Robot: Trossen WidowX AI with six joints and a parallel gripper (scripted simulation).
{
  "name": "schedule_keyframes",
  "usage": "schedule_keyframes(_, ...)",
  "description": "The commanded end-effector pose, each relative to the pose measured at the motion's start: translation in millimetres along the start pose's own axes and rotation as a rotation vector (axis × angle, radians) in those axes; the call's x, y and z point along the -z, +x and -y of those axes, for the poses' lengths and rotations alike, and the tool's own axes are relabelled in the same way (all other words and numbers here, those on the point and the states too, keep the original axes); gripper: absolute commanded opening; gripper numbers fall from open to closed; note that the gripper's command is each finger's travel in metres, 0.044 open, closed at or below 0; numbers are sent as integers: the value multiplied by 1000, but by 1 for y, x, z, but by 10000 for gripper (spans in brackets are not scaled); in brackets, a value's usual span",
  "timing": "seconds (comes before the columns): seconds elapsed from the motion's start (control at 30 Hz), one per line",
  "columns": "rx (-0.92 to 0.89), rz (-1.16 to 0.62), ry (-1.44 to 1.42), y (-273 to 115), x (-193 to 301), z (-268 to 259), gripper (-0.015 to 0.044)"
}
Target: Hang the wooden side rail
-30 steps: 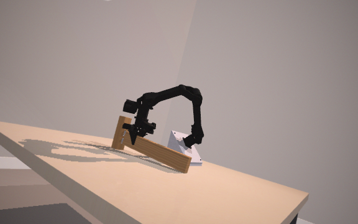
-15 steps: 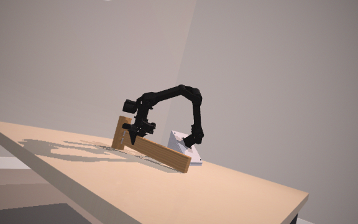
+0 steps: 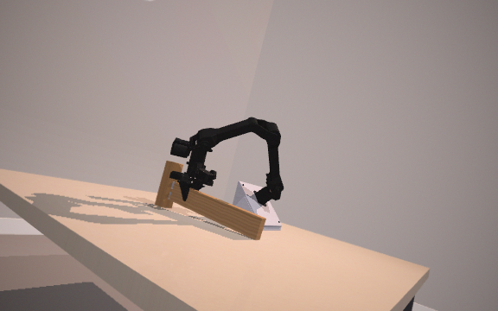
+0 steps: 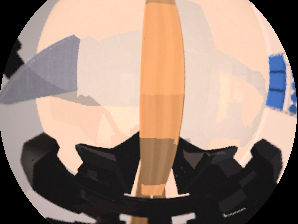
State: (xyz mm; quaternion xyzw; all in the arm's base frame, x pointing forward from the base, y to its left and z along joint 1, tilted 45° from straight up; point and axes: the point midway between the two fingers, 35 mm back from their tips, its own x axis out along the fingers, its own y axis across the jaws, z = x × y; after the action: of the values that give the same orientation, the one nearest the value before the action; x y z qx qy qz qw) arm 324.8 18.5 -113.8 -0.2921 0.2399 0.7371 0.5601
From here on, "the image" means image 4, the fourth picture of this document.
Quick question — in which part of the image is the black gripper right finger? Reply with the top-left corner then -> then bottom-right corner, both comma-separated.
172,137 -> 238,196

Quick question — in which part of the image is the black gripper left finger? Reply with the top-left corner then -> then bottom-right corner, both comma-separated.
74,129 -> 141,194

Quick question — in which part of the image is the wooden post with two steel pins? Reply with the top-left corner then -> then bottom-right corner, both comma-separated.
129,168 -> 166,224

